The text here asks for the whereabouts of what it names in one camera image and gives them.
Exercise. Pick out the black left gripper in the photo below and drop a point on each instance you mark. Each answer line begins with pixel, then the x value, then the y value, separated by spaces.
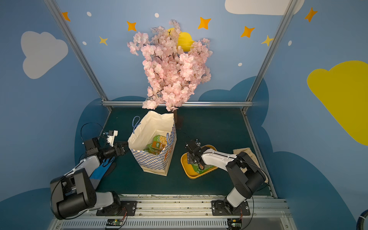
pixel 120 149

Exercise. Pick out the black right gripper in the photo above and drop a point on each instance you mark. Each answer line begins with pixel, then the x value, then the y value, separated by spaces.
pixel 191 152

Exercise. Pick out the green corn soup packet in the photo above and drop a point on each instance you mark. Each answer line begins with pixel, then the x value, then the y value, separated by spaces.
pixel 159 142

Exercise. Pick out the blue checkered paper bag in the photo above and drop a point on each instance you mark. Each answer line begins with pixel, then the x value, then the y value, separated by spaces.
pixel 144 130

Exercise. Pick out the green yellow soup packet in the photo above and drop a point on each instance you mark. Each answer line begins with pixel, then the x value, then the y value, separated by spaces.
pixel 151 150

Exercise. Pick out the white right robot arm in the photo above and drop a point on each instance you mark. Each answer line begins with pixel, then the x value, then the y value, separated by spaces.
pixel 224 161

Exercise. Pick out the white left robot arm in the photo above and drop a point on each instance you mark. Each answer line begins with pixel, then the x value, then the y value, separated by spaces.
pixel 75 192

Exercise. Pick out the yellow plastic tray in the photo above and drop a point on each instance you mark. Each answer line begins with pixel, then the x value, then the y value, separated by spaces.
pixel 194 171

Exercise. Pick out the blue grey work glove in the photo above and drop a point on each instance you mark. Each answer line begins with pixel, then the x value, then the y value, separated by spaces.
pixel 107 166

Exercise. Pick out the beige cloth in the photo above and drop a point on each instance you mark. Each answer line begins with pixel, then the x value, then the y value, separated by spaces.
pixel 245 170

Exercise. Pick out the left green circuit board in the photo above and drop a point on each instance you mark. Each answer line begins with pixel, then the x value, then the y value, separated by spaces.
pixel 114 223

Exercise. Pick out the green circuit board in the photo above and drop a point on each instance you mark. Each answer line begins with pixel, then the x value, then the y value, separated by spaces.
pixel 114 223
pixel 234 224

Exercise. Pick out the right green circuit board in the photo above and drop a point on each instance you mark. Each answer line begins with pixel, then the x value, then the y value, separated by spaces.
pixel 234 224

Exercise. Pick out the pink cherry blossom tree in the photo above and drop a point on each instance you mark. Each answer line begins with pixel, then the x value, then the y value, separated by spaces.
pixel 173 74

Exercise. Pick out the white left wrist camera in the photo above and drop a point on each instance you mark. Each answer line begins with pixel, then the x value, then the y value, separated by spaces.
pixel 111 134

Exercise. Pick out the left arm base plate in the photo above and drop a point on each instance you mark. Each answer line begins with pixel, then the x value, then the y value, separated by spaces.
pixel 123 208

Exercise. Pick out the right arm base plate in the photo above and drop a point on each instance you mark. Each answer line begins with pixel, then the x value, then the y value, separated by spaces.
pixel 224 208

